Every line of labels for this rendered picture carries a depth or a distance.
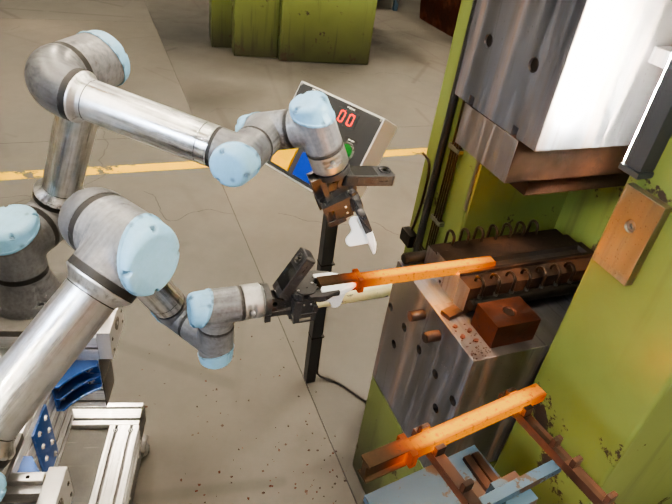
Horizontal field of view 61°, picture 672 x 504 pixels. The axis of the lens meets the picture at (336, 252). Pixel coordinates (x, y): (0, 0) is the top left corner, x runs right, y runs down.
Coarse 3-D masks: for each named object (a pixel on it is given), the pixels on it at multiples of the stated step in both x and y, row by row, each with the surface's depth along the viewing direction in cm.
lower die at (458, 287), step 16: (464, 240) 151; (496, 240) 153; (512, 240) 154; (528, 240) 153; (544, 240) 154; (560, 240) 155; (432, 256) 146; (448, 256) 142; (464, 256) 143; (480, 256) 142; (560, 256) 147; (576, 256) 148; (464, 272) 136; (480, 272) 137; (496, 272) 139; (576, 272) 143; (448, 288) 141; (464, 288) 134; (480, 288) 133; (464, 304) 135
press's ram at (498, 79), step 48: (480, 0) 116; (528, 0) 104; (576, 0) 94; (624, 0) 94; (480, 48) 118; (528, 48) 105; (576, 48) 96; (624, 48) 100; (480, 96) 120; (528, 96) 107; (576, 96) 103; (624, 96) 107; (528, 144) 108; (576, 144) 110; (624, 144) 115
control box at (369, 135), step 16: (336, 96) 166; (336, 112) 165; (352, 112) 162; (368, 112) 159; (352, 128) 161; (368, 128) 159; (384, 128) 158; (352, 144) 161; (368, 144) 158; (384, 144) 162; (352, 160) 160; (368, 160) 160; (288, 176) 172
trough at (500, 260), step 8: (552, 248) 149; (560, 248) 151; (568, 248) 152; (576, 248) 153; (496, 256) 143; (504, 256) 144; (512, 256) 145; (520, 256) 146; (528, 256) 147; (536, 256) 148; (544, 256) 148; (552, 256) 149; (496, 264) 143
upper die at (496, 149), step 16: (464, 112) 126; (464, 128) 127; (480, 128) 121; (496, 128) 116; (464, 144) 127; (480, 144) 122; (496, 144) 117; (512, 144) 112; (480, 160) 123; (496, 160) 118; (512, 160) 113; (528, 160) 115; (544, 160) 116; (560, 160) 118; (576, 160) 120; (592, 160) 121; (608, 160) 123; (624, 160) 125; (496, 176) 118; (512, 176) 116; (528, 176) 117; (544, 176) 119; (560, 176) 121; (576, 176) 123
